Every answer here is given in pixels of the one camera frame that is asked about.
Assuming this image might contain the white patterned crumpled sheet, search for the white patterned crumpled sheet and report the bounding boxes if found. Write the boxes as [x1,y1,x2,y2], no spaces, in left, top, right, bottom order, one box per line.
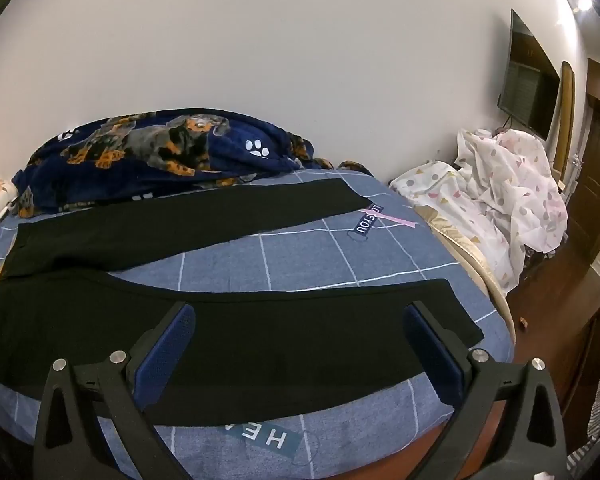
[389,129,568,292]

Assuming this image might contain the dark wooden door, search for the dark wooden door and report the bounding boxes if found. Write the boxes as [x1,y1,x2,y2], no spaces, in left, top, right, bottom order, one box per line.
[568,58,600,262]

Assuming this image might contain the wooden board leaning on wall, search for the wooden board leaning on wall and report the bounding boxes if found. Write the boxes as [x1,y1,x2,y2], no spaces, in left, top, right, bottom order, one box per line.
[553,61,576,181]

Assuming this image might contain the wall mounted television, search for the wall mounted television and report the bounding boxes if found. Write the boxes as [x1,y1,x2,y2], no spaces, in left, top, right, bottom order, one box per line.
[498,10,560,141]

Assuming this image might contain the black pants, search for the black pants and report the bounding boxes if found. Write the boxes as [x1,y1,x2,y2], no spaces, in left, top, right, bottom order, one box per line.
[0,179,483,426]

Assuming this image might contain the blue grid bed sheet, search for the blue grid bed sheet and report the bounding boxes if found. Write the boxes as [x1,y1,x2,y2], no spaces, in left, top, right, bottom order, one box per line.
[0,168,516,478]

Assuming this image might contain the ceiling light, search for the ceiling light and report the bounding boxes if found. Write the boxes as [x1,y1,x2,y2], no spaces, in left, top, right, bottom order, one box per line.
[573,0,595,13]

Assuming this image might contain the navy dog print blanket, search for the navy dog print blanket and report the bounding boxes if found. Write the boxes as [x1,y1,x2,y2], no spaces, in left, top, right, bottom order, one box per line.
[12,108,332,218]

